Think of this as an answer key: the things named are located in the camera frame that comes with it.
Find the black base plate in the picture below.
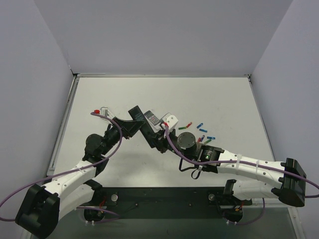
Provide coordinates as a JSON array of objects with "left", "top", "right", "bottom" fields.
[{"left": 84, "top": 187, "right": 252, "bottom": 219}]

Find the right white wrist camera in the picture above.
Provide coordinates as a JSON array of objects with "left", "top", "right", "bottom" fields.
[{"left": 160, "top": 113, "right": 178, "bottom": 131}]

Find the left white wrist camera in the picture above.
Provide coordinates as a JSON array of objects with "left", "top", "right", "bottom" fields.
[{"left": 93, "top": 107, "right": 115, "bottom": 120}]

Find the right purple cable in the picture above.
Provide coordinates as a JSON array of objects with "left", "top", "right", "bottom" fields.
[{"left": 163, "top": 124, "right": 319, "bottom": 225}]

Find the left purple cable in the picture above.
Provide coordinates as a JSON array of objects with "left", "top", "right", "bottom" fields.
[{"left": 0, "top": 112, "right": 124, "bottom": 222}]

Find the purple cable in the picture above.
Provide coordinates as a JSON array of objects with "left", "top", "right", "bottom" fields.
[
  {"left": 0, "top": 112, "right": 124, "bottom": 222},
  {"left": 163, "top": 124, "right": 319, "bottom": 225}
]

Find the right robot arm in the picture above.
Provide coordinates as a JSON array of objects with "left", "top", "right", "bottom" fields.
[{"left": 146, "top": 130, "right": 306, "bottom": 207}]

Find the white grey AC remote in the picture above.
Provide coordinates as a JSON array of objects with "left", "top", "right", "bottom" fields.
[{"left": 144, "top": 111, "right": 162, "bottom": 131}]

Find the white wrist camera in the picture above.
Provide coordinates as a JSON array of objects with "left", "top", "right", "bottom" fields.
[
  {"left": 93, "top": 107, "right": 115, "bottom": 120},
  {"left": 160, "top": 113, "right": 178, "bottom": 131}
]

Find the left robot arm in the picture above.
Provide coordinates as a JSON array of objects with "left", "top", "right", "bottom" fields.
[{"left": 15, "top": 118, "right": 145, "bottom": 239}]

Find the black TV remote control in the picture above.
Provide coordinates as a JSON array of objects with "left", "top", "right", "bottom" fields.
[{"left": 128, "top": 106, "right": 158, "bottom": 148}]

